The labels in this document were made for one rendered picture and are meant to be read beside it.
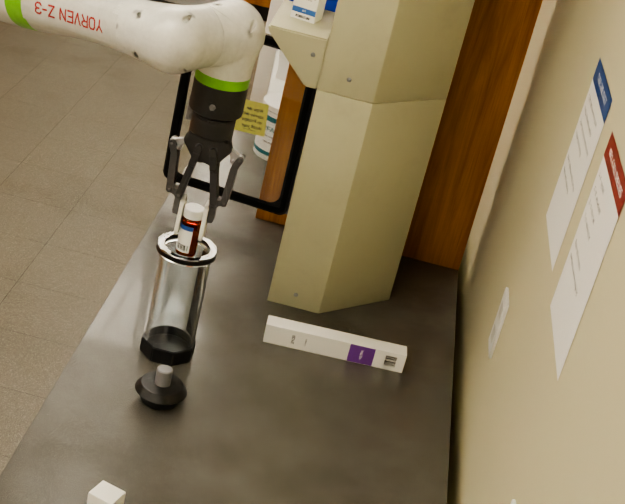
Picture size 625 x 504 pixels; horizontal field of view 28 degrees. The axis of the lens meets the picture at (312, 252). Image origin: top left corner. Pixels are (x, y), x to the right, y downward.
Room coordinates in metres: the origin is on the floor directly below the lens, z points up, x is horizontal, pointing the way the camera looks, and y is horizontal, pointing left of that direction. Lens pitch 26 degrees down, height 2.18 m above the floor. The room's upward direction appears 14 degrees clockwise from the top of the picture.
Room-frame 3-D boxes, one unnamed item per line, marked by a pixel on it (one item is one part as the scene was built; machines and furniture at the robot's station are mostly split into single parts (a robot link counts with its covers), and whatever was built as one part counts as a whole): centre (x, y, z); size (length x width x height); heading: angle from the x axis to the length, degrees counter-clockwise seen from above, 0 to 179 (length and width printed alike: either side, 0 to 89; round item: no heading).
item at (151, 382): (1.80, 0.20, 0.97); 0.09 x 0.09 x 0.07
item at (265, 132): (2.57, 0.23, 1.19); 0.30 x 0.01 x 0.40; 81
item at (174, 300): (1.96, 0.22, 1.06); 0.11 x 0.11 x 0.21
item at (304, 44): (2.40, 0.12, 1.46); 0.32 x 0.11 x 0.10; 179
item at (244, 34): (1.95, 0.22, 1.55); 0.13 x 0.11 x 0.14; 145
